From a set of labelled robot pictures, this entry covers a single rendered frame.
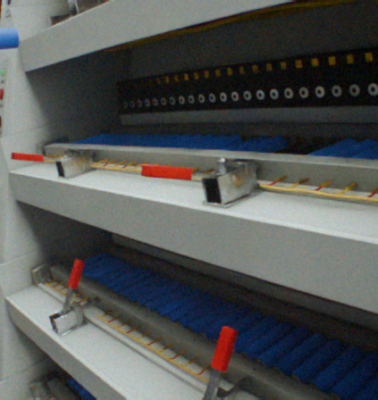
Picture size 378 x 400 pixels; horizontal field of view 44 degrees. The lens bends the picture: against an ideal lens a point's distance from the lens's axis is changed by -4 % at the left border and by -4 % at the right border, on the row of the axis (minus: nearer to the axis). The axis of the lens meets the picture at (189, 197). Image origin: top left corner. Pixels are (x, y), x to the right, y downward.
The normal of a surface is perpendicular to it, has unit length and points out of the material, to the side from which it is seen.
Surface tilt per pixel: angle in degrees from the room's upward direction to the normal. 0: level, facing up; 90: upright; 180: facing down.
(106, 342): 19
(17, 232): 90
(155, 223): 109
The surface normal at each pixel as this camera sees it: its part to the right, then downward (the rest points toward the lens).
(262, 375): -0.18, -0.94
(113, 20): -0.76, 0.31
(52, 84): 0.63, 0.11
